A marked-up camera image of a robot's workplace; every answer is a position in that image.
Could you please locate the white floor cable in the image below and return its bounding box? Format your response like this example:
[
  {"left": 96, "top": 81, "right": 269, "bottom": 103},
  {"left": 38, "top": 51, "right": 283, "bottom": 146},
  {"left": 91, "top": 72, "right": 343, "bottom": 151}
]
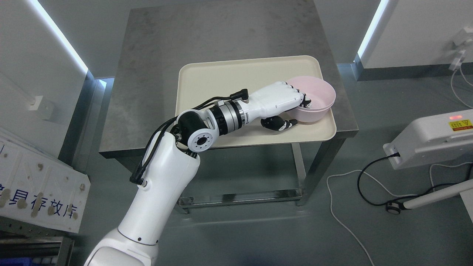
[{"left": 327, "top": 170, "right": 418, "bottom": 266}]

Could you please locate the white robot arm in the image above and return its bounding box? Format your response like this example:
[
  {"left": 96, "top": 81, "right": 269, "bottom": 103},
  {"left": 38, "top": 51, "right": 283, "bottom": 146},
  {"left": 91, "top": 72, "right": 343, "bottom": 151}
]
[{"left": 85, "top": 89, "right": 249, "bottom": 266}]

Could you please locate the white machine with warning label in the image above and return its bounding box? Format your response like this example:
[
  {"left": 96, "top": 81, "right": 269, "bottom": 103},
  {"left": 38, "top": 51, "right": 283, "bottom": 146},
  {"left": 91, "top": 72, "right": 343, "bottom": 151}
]
[{"left": 383, "top": 109, "right": 473, "bottom": 170}]

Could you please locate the white stand leg with caster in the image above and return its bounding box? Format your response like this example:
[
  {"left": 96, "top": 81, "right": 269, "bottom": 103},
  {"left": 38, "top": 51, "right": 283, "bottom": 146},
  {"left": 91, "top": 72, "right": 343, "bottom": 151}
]
[{"left": 386, "top": 180, "right": 473, "bottom": 215}]

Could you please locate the pink bowl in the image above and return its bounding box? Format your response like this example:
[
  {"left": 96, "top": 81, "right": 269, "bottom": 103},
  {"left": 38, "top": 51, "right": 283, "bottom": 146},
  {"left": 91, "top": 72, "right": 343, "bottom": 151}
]
[
  {"left": 288, "top": 106, "right": 331, "bottom": 123},
  {"left": 287, "top": 76, "right": 336, "bottom": 112}
]

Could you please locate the black power cable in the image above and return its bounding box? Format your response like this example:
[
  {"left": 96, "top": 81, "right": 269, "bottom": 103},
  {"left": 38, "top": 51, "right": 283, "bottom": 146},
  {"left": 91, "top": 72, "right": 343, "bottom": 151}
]
[{"left": 357, "top": 153, "right": 473, "bottom": 207}]

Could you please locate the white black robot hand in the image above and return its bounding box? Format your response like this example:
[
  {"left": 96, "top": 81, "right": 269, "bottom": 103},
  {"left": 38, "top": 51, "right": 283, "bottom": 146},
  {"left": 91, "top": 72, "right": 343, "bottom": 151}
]
[{"left": 240, "top": 81, "right": 312, "bottom": 132}]

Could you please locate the cream plastic tray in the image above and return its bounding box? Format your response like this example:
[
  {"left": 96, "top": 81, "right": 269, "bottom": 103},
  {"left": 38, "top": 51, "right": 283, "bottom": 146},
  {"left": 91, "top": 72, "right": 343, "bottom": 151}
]
[{"left": 175, "top": 55, "right": 337, "bottom": 149}]

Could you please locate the white signboard with blue text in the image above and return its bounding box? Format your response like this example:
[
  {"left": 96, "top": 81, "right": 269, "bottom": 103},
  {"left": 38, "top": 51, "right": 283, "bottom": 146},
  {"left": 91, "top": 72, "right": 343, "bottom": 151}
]
[{"left": 0, "top": 129, "right": 90, "bottom": 233}]

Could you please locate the white wall socket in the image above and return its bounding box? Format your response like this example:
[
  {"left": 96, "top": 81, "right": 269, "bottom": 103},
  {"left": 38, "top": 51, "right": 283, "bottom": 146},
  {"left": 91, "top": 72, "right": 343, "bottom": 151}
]
[{"left": 28, "top": 96, "right": 55, "bottom": 120}]

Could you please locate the white wall plug adapter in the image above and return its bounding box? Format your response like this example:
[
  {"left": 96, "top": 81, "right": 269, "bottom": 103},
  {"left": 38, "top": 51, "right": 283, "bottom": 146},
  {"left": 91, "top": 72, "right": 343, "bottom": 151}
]
[{"left": 448, "top": 26, "right": 473, "bottom": 71}]

